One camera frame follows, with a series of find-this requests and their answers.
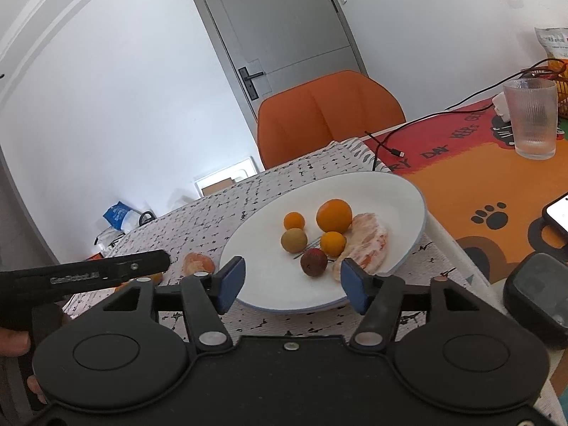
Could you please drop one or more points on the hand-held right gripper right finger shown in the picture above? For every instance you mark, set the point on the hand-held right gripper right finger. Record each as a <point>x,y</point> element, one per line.
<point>355,284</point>

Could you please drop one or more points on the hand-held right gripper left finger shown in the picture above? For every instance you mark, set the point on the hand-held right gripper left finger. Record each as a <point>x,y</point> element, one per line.
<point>233,282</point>

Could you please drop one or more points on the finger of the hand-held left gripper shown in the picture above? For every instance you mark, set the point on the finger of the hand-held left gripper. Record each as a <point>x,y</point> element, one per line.
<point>142,264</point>

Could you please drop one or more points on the white plate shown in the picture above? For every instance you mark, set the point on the white plate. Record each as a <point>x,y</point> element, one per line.
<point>266,275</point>

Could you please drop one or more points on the small peeled pomelo piece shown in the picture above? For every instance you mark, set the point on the small peeled pomelo piece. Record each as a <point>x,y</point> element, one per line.
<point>199,264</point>

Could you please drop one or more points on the large peeled pomelo piece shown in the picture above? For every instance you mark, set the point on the large peeled pomelo piece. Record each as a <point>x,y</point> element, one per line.
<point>368,242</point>

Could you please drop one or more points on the red round fruit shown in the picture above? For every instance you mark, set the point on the red round fruit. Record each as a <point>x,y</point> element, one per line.
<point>313,262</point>

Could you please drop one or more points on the small orange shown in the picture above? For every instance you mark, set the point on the small orange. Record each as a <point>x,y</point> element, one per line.
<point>294,221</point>
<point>333,243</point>

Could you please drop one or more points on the large orange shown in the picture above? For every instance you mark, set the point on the large orange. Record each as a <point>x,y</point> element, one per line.
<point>333,215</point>

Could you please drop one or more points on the brown round fruit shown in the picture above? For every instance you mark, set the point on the brown round fruit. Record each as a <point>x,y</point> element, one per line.
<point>293,240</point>

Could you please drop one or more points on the person's left hand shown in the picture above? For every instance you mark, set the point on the person's left hand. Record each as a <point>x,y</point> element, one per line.
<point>13,341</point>

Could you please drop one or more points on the white plastic bag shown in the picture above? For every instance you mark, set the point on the white plastic bag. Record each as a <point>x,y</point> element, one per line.
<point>106,240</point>

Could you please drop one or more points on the blue plastic bag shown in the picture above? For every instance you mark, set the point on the blue plastic bag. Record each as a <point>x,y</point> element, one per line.
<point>116,215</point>

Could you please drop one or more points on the white framed board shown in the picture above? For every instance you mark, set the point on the white framed board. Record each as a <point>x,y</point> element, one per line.
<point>244,169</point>

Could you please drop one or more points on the orange cartoon table mat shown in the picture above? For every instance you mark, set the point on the orange cartoon table mat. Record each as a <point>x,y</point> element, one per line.
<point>466,177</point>

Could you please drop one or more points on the orange chair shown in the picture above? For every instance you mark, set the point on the orange chair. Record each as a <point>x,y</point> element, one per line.
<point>328,115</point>

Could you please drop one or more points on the black case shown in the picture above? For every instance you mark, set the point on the black case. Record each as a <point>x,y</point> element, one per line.
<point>537,301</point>

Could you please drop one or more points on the black smartphone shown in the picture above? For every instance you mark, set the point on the black smartphone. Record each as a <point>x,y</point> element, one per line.
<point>558,213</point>

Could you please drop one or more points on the white charger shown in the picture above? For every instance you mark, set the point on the white charger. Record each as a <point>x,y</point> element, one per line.
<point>501,106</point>

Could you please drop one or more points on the ribbed glass cup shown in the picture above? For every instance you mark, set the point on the ribbed glass cup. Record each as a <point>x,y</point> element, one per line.
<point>534,117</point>

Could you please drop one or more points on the grey door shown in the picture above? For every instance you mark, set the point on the grey door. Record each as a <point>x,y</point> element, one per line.
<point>275,17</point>

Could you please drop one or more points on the white snack bag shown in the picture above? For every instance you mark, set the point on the white snack bag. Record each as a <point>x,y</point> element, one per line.
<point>552,41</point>

